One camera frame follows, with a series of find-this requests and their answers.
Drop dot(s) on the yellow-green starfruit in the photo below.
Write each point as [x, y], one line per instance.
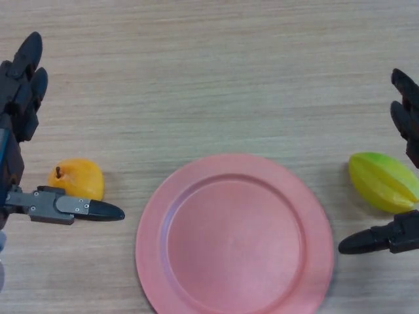
[376, 178]

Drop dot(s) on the pink round plate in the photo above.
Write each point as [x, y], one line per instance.
[229, 235]

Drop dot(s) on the orange pear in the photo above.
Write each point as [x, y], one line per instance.
[82, 176]

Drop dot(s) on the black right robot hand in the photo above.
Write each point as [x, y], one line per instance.
[366, 243]

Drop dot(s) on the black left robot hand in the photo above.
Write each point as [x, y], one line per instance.
[21, 101]

